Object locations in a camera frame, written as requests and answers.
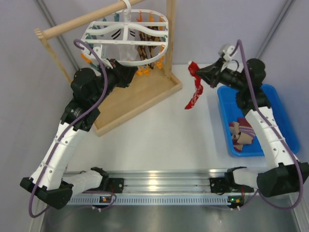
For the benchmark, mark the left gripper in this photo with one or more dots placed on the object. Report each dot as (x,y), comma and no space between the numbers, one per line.
(123,74)

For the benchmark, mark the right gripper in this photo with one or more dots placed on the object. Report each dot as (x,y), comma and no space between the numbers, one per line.
(212,74)

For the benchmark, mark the red christmas sock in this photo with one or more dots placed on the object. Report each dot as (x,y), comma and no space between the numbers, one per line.
(193,68)

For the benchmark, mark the white plastic sock hanger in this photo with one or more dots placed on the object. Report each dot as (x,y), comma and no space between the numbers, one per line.
(132,21)

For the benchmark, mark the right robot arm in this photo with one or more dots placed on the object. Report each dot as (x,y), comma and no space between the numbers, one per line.
(285,174)

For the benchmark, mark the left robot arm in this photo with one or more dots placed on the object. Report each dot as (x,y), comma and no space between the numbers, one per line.
(47,183)

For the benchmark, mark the white sock on hanger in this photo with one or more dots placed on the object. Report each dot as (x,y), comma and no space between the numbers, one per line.
(126,52)

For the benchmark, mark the brown argyle sock on hanger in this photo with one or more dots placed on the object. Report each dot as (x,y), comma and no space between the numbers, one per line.
(144,50)

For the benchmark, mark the wooden drying rack stand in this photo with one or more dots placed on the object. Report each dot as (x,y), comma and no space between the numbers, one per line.
(144,91)

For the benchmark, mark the blue plastic bin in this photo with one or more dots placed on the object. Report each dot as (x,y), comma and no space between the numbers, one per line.
(230,112)

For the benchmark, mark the brown striped sock pile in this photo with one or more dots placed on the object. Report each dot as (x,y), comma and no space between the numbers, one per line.
(241,133)

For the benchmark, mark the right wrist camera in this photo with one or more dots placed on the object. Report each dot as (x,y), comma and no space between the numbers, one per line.
(227,52)

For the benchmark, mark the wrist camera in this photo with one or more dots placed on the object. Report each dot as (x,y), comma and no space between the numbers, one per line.
(101,52)
(227,52)

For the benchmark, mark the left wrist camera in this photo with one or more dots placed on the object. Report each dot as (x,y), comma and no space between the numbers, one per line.
(101,52)

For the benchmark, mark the aluminium mounting rail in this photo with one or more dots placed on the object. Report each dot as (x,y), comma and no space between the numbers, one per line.
(206,187)

